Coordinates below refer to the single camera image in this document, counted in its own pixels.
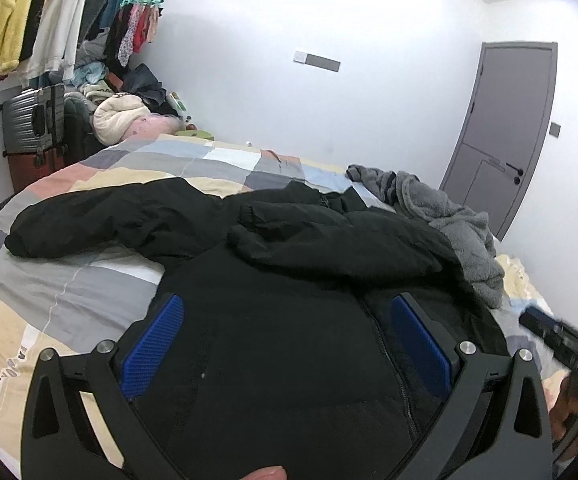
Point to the cream fleece garment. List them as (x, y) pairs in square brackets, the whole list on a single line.
[(116, 117)]

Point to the silver suitcase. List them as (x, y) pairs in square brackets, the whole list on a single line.
[(21, 120)]

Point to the grey wall switch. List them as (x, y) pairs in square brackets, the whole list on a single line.
[(556, 129)]

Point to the grey wall panel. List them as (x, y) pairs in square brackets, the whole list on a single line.
[(324, 62)]

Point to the light blue cloth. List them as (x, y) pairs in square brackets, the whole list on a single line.
[(89, 74)]

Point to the pink cloth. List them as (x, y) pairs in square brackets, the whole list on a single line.
[(156, 125)]

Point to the hanging small laundry bunch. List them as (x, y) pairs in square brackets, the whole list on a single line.
[(134, 35)]

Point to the patchwork bed quilt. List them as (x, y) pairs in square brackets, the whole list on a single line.
[(69, 290)]

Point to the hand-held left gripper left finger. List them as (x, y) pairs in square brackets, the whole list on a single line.
[(154, 340)]

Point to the black hanging garment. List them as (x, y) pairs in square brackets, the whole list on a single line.
[(36, 10)]

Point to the grey fleece robe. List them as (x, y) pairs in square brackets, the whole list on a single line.
[(449, 220)]

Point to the red suitcase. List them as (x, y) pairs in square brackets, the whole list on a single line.
[(31, 170)]

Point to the grey door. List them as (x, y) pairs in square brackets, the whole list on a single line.
[(509, 110)]

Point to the person's right hand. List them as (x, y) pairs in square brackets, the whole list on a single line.
[(571, 420)]

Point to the black jacket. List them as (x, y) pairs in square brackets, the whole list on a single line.
[(279, 360)]

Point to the green box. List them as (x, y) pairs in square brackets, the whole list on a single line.
[(194, 134)]

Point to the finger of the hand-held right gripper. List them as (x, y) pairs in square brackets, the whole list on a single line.
[(544, 327)]

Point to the person's left hand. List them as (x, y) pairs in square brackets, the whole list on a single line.
[(264, 474)]

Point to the white wall switch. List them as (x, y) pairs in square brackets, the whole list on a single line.
[(300, 57)]

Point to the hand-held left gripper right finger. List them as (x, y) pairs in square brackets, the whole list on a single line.
[(419, 345)]

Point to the black clothes pile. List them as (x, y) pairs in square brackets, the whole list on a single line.
[(144, 85)]

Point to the white green garment steamer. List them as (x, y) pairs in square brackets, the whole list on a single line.
[(177, 102)]

